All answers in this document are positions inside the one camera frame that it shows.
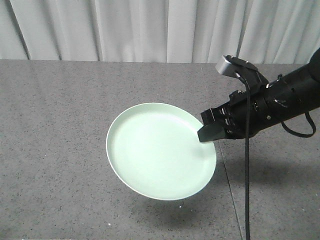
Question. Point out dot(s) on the white pleated curtain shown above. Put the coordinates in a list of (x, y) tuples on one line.
[(164, 31)]

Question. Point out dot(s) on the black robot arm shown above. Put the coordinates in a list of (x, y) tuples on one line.
[(287, 97)]

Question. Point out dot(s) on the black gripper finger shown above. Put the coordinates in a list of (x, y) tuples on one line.
[(211, 132), (210, 116)]

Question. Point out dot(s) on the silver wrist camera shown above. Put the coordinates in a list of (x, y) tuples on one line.
[(225, 67)]

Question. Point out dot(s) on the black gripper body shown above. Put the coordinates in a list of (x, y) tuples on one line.
[(233, 114)]

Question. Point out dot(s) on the light green round plate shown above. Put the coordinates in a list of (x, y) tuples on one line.
[(154, 149)]

